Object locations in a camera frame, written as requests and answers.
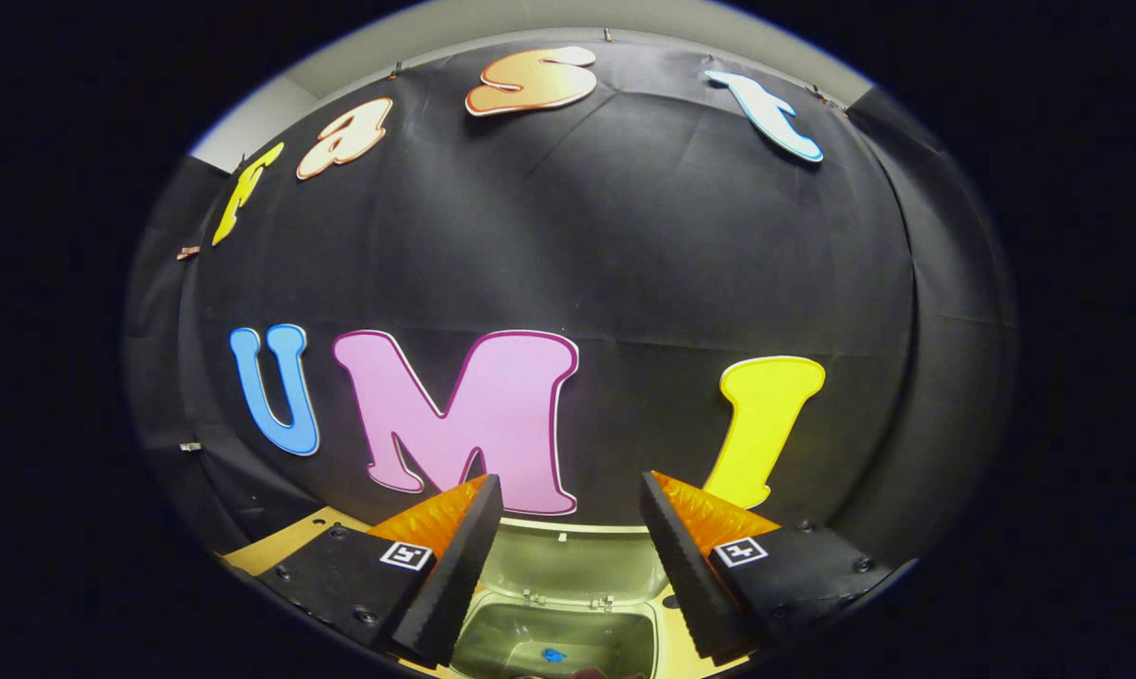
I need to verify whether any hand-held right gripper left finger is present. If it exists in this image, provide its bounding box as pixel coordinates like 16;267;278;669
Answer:
258;473;504;669

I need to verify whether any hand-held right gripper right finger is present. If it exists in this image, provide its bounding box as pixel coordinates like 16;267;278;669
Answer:
639;471;894;661

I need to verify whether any pale green garbage bin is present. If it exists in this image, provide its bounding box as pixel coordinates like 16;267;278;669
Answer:
450;517;668;679

